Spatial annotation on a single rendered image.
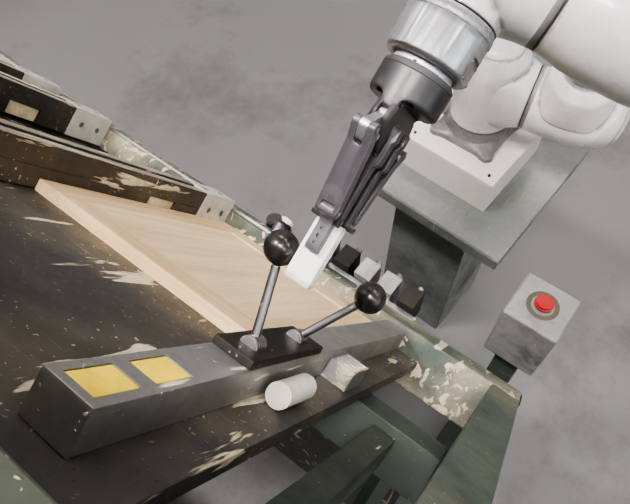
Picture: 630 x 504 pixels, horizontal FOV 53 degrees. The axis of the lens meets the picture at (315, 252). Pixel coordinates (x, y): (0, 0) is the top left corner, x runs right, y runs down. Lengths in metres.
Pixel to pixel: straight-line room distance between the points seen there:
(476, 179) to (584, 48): 1.03
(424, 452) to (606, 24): 0.63
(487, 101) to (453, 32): 0.97
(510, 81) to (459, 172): 0.26
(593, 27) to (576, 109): 0.89
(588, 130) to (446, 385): 0.66
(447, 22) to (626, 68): 0.16
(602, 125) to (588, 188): 1.33
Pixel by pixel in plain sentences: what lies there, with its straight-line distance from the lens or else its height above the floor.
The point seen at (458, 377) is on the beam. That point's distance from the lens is 1.30.
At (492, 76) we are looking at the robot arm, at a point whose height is 1.09.
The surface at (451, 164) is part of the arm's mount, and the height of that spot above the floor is 0.85.
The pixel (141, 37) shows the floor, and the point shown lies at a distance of 3.44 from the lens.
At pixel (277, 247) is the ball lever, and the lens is 0.63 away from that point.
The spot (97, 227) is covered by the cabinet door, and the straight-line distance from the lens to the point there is 0.93.
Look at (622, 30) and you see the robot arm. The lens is 0.62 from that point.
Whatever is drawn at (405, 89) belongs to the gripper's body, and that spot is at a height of 1.67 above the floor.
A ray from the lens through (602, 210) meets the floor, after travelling 2.83.
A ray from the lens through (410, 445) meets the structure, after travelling 0.98.
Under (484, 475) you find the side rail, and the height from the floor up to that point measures 1.39.
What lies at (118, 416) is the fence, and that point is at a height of 1.65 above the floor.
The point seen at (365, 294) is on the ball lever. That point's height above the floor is 1.45.
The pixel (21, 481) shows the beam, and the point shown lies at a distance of 0.25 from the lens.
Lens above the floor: 2.07
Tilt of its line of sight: 57 degrees down
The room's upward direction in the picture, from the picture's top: straight up
